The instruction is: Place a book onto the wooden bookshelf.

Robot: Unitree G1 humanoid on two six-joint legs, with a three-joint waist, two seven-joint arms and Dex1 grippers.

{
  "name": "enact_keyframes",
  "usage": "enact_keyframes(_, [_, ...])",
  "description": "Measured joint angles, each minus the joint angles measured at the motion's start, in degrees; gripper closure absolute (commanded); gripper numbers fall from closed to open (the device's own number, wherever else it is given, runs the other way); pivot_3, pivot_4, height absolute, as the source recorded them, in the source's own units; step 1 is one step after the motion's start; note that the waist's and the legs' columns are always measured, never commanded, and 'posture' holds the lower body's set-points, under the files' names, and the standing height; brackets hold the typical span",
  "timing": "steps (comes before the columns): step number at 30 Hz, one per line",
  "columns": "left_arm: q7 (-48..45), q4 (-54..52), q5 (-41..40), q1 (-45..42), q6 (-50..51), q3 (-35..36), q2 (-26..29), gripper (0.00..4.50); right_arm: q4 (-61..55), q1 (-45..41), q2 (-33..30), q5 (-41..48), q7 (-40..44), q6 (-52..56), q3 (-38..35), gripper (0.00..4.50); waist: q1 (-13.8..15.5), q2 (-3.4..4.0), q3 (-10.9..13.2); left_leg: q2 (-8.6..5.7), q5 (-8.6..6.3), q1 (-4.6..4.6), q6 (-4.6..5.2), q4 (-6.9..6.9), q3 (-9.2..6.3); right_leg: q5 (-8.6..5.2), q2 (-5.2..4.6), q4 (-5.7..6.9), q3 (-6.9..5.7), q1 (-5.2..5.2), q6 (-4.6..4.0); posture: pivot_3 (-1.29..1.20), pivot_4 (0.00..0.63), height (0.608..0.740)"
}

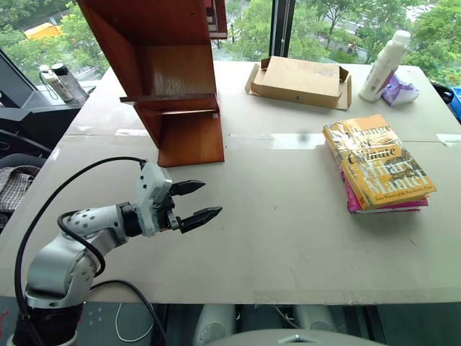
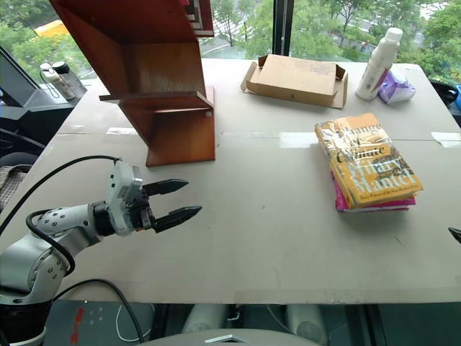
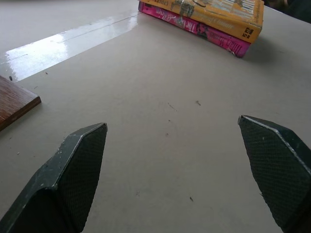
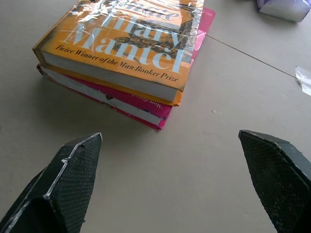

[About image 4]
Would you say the orange hardcover book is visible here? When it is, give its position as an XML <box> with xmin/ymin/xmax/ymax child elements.
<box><xmin>32</xmin><ymin>0</ymin><xmax>205</xmax><ymax>107</ymax></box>

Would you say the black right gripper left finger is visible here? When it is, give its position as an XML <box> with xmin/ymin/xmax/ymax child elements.
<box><xmin>0</xmin><ymin>132</ymin><xmax>103</xmax><ymax>233</ymax></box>

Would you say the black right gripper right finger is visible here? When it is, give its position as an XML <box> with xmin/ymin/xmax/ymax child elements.
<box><xmin>238</xmin><ymin>129</ymin><xmax>311</xmax><ymax>233</ymax></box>

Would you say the pink hardcover book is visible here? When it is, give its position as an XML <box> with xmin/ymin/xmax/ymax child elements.
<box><xmin>36</xmin><ymin>6</ymin><xmax>216</xmax><ymax>132</ymax></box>

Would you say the clear tape piece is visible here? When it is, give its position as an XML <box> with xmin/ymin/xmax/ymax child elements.
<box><xmin>295</xmin><ymin>66</ymin><xmax>311</xmax><ymax>96</ymax></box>

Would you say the white purple packet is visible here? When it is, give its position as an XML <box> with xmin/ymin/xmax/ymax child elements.
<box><xmin>256</xmin><ymin>0</ymin><xmax>311</xmax><ymax>23</ymax></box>

